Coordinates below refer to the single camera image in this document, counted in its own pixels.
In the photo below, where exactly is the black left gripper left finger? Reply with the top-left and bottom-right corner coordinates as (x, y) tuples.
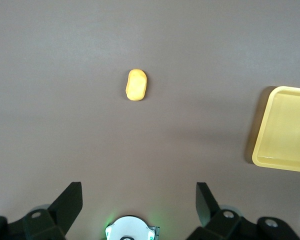
(23, 181), (84, 240)

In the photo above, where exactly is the yellow plastic tray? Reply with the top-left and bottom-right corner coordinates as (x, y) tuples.
(251, 86), (300, 173)

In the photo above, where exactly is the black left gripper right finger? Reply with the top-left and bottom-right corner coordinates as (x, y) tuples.
(187, 182), (263, 240)

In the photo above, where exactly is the yellow potato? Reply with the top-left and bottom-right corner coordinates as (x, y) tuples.
(124, 69), (148, 102)

